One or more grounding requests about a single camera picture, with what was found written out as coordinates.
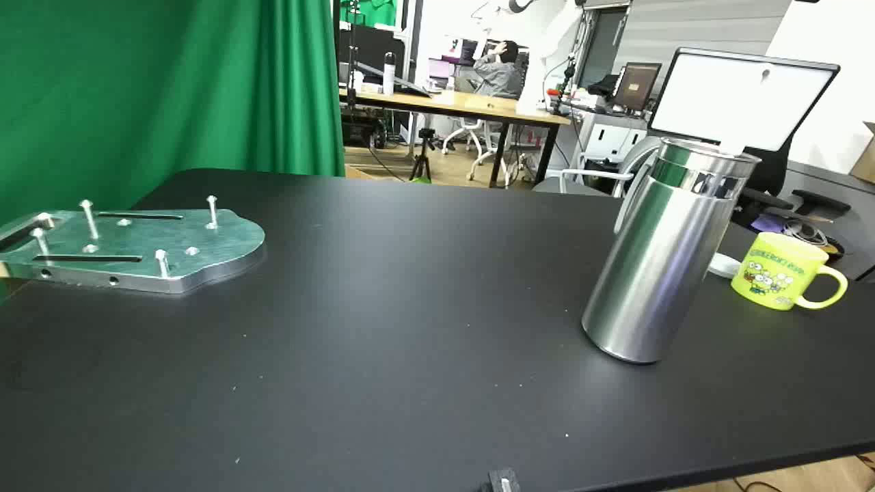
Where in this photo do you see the stainless steel thermos flask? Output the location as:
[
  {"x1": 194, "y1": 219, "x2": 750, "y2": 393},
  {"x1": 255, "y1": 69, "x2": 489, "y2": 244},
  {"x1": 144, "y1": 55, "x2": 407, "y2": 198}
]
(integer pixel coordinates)
[{"x1": 580, "y1": 135, "x2": 762, "y2": 366}]

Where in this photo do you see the small white round object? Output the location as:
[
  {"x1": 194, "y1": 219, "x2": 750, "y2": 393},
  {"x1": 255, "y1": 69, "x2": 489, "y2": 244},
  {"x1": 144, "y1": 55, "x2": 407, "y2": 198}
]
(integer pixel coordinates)
[{"x1": 709, "y1": 252, "x2": 743, "y2": 281}]

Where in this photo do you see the small black tripod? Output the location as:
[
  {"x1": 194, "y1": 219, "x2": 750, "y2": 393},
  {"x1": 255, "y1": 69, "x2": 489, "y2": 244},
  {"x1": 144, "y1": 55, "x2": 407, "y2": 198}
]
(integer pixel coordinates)
[{"x1": 407, "y1": 126, "x2": 438, "y2": 184}]

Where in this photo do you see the wooden desk with black legs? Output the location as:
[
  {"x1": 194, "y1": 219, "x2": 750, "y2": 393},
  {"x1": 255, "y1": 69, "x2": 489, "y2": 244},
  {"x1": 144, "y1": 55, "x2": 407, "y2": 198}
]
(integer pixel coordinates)
[{"x1": 338, "y1": 84, "x2": 572, "y2": 188}]

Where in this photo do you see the white office chair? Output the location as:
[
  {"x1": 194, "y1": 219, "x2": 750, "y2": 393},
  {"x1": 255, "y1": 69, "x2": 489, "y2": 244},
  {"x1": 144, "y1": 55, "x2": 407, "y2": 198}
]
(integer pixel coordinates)
[{"x1": 554, "y1": 135, "x2": 662, "y2": 200}]

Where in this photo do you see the white bottle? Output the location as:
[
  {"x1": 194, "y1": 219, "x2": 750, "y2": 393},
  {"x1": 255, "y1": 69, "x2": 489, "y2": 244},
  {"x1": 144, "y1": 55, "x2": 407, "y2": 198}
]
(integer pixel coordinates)
[{"x1": 381, "y1": 51, "x2": 400, "y2": 98}]

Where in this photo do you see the seated person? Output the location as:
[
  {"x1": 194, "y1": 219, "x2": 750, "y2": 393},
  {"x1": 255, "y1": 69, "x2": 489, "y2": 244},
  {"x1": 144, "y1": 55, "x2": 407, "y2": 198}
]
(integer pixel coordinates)
[{"x1": 455, "y1": 39, "x2": 531, "y2": 101}]

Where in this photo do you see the black computer monitor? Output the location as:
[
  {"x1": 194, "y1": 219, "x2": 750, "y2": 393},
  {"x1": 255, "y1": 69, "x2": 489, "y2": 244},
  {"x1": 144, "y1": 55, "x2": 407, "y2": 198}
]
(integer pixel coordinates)
[{"x1": 336, "y1": 24, "x2": 407, "y2": 91}]

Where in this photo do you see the dark tablet screen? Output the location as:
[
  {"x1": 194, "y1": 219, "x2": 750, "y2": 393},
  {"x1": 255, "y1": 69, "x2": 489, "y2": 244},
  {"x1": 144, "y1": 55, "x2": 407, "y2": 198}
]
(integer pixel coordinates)
[{"x1": 611, "y1": 60, "x2": 664, "y2": 118}]

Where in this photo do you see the metal mounting plate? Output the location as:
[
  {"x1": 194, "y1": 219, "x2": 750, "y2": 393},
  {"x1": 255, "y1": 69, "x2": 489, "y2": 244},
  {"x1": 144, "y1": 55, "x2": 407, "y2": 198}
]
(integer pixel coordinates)
[{"x1": 0, "y1": 204, "x2": 269, "y2": 297}]

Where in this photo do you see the large white screen on stand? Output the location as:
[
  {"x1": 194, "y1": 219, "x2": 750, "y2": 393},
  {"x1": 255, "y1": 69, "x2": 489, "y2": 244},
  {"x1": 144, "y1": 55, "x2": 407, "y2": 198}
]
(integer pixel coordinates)
[{"x1": 647, "y1": 46, "x2": 843, "y2": 155}]

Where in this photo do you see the yellow-green printed mug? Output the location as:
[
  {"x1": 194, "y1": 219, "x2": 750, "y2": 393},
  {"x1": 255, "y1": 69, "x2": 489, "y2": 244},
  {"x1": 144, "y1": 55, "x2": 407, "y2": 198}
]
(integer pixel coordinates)
[{"x1": 731, "y1": 229, "x2": 850, "y2": 314}]

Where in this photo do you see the black office chair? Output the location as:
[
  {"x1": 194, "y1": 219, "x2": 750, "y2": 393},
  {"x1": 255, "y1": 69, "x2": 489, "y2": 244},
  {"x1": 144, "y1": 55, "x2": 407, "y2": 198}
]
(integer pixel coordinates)
[{"x1": 732, "y1": 146, "x2": 799, "y2": 229}]

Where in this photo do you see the green curtain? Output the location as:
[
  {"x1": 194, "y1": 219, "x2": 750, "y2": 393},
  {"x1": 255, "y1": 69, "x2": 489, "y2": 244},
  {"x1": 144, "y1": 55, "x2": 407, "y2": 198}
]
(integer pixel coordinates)
[{"x1": 0, "y1": 0, "x2": 347, "y2": 228}]

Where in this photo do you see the cardboard box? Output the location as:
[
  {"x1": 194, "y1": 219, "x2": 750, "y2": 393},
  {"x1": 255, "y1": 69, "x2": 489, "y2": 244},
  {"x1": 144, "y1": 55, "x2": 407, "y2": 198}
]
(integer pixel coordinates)
[{"x1": 850, "y1": 121, "x2": 875, "y2": 185}]

